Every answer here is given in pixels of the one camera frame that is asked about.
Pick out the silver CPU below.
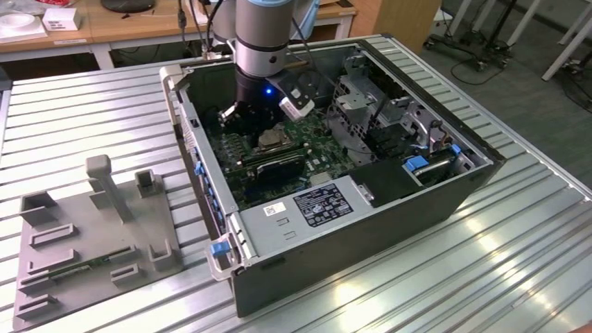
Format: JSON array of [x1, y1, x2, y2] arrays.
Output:
[[259, 128, 291, 148]]

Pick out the metal socket cover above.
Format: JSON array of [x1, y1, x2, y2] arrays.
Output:
[[256, 126, 297, 155]]

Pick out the CPU socket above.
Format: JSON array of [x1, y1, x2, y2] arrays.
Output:
[[252, 126, 300, 156]]

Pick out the green motherboard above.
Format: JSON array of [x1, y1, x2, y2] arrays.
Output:
[[205, 103, 371, 205]]

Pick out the metal drive cage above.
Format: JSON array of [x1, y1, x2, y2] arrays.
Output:
[[331, 55, 385, 153]]

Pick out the black drive bay shroud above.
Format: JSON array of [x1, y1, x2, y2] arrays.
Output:
[[349, 161, 417, 209]]

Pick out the wooden desk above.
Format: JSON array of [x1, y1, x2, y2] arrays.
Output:
[[0, 0, 360, 70]]

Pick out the gray power supply unit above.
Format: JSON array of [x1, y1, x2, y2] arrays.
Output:
[[229, 175, 373, 266]]

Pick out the wooden cabinet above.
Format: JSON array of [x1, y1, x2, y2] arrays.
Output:
[[355, 0, 440, 55]]

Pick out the black round object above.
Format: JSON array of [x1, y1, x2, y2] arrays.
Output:
[[100, 0, 156, 12]]

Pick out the black PC case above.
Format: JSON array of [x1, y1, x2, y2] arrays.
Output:
[[159, 33, 508, 318]]

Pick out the white cardboard box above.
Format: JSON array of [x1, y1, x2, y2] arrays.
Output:
[[41, 7, 84, 32]]

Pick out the gray parts rack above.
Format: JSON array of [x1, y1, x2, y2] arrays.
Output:
[[13, 154, 185, 322]]

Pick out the black wheeled stand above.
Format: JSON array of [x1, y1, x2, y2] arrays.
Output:
[[423, 0, 515, 72]]

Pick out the white plastic bowl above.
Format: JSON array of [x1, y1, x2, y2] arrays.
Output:
[[0, 12, 47, 39]]

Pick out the green RAM stick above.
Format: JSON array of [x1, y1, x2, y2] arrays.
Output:
[[45, 255, 116, 280]]

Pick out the white table leg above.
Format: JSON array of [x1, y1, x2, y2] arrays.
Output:
[[540, 0, 592, 81]]

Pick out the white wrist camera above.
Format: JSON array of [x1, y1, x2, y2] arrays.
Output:
[[267, 71, 316, 121]]

